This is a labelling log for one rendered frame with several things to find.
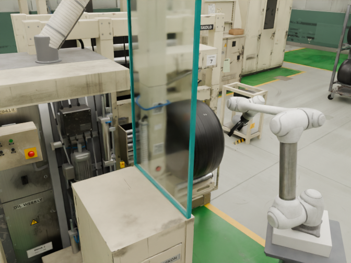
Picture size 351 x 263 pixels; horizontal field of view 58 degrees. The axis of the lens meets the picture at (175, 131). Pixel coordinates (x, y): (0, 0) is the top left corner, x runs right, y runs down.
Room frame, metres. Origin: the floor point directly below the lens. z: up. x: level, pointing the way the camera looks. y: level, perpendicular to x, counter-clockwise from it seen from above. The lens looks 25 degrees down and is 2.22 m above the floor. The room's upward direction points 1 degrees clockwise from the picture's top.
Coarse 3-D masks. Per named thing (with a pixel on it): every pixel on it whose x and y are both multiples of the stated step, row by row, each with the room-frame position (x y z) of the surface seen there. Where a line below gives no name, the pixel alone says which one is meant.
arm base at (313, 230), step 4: (300, 224) 1.65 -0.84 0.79; (320, 224) 1.67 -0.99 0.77; (292, 228) 1.65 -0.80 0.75; (296, 228) 1.64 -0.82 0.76; (300, 228) 1.64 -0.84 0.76; (304, 228) 1.63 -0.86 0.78; (308, 228) 1.62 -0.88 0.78; (312, 228) 1.61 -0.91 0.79; (316, 228) 1.62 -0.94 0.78; (304, 232) 1.62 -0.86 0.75; (308, 232) 1.61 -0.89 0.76; (312, 232) 1.60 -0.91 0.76; (316, 232) 1.60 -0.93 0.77; (316, 236) 1.58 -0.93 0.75
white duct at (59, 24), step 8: (64, 0) 1.91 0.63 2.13; (72, 0) 1.90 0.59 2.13; (80, 0) 1.92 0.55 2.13; (88, 0) 1.97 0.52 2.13; (56, 8) 1.91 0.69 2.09; (64, 8) 1.88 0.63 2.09; (72, 8) 1.89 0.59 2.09; (80, 8) 1.93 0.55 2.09; (56, 16) 1.86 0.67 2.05; (64, 16) 1.87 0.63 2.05; (72, 16) 1.89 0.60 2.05; (48, 24) 1.85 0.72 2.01; (56, 24) 1.84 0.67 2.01; (64, 24) 1.86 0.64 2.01; (72, 24) 1.90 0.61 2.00; (48, 32) 1.82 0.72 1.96; (56, 32) 1.84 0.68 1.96; (64, 32) 1.87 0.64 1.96; (56, 40) 1.84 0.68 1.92; (56, 48) 1.85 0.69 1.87
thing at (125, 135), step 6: (120, 126) 2.27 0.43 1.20; (126, 126) 2.32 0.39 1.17; (120, 132) 2.26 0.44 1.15; (126, 132) 2.17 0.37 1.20; (132, 132) 2.21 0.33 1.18; (120, 138) 2.26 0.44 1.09; (126, 138) 2.17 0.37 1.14; (132, 138) 2.22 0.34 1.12; (120, 144) 2.27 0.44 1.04; (126, 144) 2.17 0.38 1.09; (132, 144) 2.20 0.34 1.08; (120, 150) 2.28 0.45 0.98; (126, 150) 2.17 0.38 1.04; (132, 150) 2.34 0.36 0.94; (120, 156) 2.28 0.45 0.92; (126, 156) 2.17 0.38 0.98; (132, 156) 2.21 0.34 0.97; (126, 162) 2.18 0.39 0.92; (132, 162) 2.20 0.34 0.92
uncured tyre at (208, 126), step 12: (204, 108) 2.05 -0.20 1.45; (204, 120) 1.95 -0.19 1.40; (216, 120) 1.99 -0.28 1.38; (204, 132) 1.88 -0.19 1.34; (216, 132) 1.93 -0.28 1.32; (204, 144) 1.84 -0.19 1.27; (216, 144) 1.89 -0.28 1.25; (204, 156) 1.83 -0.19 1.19; (216, 156) 1.89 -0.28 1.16; (204, 168) 1.85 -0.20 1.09; (216, 168) 1.96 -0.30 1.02
